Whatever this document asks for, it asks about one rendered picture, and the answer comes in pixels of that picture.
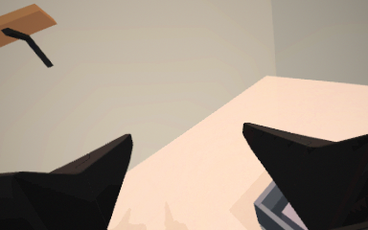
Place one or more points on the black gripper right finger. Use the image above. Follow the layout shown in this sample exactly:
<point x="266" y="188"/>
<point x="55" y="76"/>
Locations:
<point x="321" y="179"/>

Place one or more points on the dark grey open box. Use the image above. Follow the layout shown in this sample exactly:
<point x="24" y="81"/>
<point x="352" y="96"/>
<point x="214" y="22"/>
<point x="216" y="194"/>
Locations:
<point x="269" y="206"/>

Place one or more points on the grey square plate with hole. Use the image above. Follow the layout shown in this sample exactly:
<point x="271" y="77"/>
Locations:
<point x="290" y="217"/>

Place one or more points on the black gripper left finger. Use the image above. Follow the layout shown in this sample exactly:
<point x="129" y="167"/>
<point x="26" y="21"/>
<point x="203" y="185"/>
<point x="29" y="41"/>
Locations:
<point x="81" y="195"/>

